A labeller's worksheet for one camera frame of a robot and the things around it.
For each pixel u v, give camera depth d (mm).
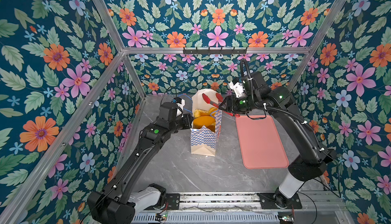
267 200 733
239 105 558
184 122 638
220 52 918
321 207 743
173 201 737
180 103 658
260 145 980
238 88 604
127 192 451
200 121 887
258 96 469
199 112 930
